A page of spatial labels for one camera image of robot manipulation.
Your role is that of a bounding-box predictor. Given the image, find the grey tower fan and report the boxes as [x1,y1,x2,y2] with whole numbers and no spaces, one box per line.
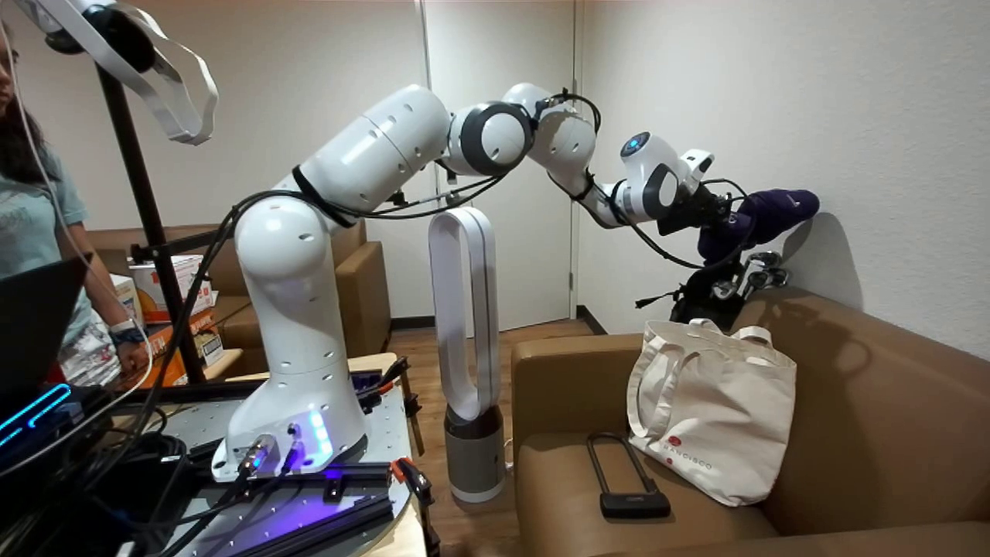
[428,208,504,506]

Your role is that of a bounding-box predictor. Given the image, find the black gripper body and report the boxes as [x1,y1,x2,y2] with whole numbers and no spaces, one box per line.
[673,253,768,324]

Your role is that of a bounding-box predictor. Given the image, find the black laptop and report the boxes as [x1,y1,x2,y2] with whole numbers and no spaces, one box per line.
[0,261,86,461]

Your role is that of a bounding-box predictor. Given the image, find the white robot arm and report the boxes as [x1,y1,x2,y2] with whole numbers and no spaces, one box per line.
[212,83,729,482]

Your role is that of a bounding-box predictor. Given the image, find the white canvas tote bag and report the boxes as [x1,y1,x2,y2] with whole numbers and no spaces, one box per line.
[625,319,798,507]

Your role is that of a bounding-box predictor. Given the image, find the person in teal shirt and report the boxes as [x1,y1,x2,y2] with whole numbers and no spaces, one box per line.
[0,32,148,387]

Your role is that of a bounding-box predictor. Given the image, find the black camera tripod stand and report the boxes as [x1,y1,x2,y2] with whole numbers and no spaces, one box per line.
[42,0,227,396]

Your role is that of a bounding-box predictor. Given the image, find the purple golf club headcover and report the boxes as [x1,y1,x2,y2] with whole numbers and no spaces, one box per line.
[701,190,820,261]

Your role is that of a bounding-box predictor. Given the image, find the black golf bag with clubs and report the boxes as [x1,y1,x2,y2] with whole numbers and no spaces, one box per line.
[691,190,820,296]

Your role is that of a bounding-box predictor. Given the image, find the tan leather couch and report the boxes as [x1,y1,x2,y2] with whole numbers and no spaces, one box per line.
[512,291,990,557]

